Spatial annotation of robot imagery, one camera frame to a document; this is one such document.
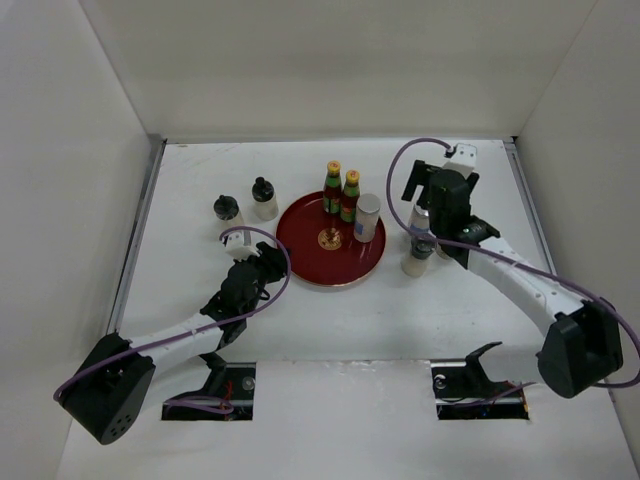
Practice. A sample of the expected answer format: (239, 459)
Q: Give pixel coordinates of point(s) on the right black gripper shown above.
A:
(420, 175)

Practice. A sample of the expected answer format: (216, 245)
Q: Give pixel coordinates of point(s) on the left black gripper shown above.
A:
(273, 260)

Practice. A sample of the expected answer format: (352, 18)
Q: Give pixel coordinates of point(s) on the blue label jar silver lid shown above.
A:
(366, 218)

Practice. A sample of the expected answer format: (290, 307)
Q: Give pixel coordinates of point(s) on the sauce bottle yellow cap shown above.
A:
(350, 196)
(332, 189)

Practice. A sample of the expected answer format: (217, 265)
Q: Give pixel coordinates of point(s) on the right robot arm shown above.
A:
(582, 342)

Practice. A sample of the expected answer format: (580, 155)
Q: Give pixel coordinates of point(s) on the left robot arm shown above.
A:
(107, 393)

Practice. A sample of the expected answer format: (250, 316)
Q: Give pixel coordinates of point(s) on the blue label peppercorn jar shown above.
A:
(419, 221)

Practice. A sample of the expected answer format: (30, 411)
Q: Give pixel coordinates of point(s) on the black cap spice jar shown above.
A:
(442, 254)

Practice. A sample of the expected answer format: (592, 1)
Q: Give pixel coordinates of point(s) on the black pump jar far left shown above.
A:
(228, 213)

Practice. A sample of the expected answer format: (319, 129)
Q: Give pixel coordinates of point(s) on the black pump jar white powder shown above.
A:
(265, 202)

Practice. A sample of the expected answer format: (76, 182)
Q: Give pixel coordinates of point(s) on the red round tray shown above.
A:
(322, 247)

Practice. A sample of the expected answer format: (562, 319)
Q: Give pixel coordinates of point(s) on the chrome top grinder jar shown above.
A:
(415, 263)

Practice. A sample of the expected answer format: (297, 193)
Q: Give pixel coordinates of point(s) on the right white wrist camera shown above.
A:
(461, 158)

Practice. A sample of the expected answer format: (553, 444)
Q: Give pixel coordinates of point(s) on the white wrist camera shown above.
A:
(461, 158)
(238, 244)

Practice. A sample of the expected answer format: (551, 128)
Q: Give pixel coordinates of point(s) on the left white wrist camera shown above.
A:
(238, 244)

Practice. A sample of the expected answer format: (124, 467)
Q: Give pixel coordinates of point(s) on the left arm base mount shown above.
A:
(226, 395)

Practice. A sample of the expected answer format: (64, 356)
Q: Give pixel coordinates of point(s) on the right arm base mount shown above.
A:
(463, 391)

